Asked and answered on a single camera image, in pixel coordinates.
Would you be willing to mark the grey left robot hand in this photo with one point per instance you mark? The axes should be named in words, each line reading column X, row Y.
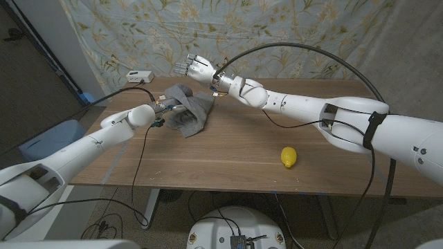
column 167, row 103

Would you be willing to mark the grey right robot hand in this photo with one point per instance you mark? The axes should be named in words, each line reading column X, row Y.
column 200, row 69

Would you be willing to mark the grey shorts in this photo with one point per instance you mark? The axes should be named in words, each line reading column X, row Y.
column 194, row 117

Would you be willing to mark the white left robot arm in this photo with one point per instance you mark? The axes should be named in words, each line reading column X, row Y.
column 86, row 145

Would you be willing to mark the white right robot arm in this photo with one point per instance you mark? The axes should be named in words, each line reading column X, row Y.
column 294, row 103

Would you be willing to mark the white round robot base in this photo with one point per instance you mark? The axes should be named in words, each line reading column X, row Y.
column 221, row 226

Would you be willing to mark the yellow lemon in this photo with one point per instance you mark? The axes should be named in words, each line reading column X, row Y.
column 288, row 156

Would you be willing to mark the white power strip box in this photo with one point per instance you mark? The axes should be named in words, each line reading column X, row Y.
column 140, row 76

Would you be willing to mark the floral butterfly backdrop cloth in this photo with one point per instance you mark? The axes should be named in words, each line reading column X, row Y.
column 138, row 34

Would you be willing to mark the grey tape strip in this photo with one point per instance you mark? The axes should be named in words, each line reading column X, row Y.
column 116, row 160

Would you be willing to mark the dark round grille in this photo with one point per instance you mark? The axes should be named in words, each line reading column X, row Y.
column 169, row 195

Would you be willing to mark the white table leg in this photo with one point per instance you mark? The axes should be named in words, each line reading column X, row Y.
column 151, row 207
column 328, row 218

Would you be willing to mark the grey electronics box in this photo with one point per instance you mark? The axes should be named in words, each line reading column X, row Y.
column 239, row 242

